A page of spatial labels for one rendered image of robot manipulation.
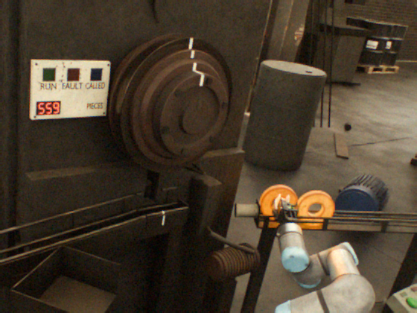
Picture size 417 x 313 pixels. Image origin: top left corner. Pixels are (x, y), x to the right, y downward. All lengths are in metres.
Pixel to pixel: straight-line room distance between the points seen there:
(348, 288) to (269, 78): 3.20
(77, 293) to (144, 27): 0.89
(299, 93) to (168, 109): 2.88
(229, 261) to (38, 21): 1.14
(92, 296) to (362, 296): 0.77
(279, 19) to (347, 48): 3.65
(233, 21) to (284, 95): 2.44
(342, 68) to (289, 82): 5.37
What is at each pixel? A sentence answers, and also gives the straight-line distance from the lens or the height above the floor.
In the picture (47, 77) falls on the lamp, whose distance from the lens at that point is 1.55.
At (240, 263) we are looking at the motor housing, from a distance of 2.02.
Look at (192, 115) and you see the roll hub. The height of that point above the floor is 1.12.
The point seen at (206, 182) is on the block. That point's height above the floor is 0.80.
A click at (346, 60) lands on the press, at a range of 9.64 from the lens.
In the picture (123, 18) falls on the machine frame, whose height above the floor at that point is 1.38.
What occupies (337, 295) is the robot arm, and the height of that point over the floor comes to 0.86.
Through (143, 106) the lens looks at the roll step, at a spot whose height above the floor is 1.14.
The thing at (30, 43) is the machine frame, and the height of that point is 1.29.
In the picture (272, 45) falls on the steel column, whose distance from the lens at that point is 6.11.
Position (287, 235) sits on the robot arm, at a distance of 1.84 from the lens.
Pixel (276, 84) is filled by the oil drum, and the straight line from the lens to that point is 4.33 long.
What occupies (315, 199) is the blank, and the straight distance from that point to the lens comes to 2.09.
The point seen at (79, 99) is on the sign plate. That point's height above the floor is 1.12.
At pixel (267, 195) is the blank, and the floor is 0.76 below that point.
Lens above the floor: 1.55
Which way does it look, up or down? 25 degrees down
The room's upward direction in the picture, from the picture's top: 9 degrees clockwise
